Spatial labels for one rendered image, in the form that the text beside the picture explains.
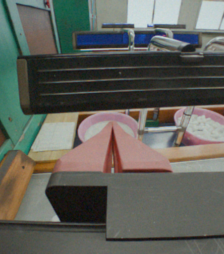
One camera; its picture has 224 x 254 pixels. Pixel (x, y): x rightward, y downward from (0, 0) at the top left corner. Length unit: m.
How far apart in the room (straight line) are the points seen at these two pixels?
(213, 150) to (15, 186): 0.63
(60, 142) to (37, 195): 0.19
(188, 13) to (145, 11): 1.29
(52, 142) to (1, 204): 0.27
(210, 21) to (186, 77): 5.79
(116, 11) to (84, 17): 2.44
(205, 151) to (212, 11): 5.56
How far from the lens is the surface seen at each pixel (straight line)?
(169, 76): 0.23
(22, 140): 0.57
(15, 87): 0.59
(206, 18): 5.93
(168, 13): 5.49
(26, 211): 0.50
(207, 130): 0.78
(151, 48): 0.39
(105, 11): 5.25
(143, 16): 5.31
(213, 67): 0.27
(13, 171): 0.44
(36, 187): 0.53
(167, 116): 0.84
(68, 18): 2.96
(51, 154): 0.54
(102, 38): 0.76
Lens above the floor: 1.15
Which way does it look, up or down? 37 degrees down
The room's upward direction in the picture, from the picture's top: 1 degrees counter-clockwise
